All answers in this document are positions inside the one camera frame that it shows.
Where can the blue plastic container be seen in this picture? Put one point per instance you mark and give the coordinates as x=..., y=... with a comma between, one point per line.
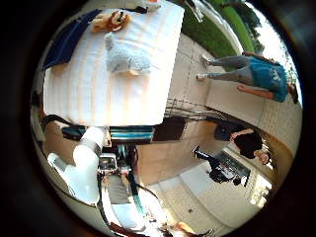
x=64, y=44

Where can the white and orange plush toy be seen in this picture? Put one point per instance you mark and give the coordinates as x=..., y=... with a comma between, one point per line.
x=152, y=4

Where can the black backpack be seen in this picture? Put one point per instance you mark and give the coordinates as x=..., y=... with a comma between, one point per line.
x=225, y=131

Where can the teal table frame bar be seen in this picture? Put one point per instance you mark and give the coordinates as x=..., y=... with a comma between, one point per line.
x=131, y=134

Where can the person in black shirt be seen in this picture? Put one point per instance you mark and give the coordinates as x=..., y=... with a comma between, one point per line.
x=248, y=143

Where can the white control box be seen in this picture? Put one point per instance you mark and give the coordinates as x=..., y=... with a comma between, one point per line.
x=107, y=162

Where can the person in teal shirt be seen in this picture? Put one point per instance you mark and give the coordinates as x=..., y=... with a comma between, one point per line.
x=266, y=75

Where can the tan lion plush toy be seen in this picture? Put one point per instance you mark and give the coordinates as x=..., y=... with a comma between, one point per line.
x=110, y=21

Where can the black box under table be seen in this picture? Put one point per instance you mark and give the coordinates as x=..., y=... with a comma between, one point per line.
x=169, y=129

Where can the grey plush toy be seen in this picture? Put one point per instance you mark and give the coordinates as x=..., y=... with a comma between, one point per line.
x=125, y=57

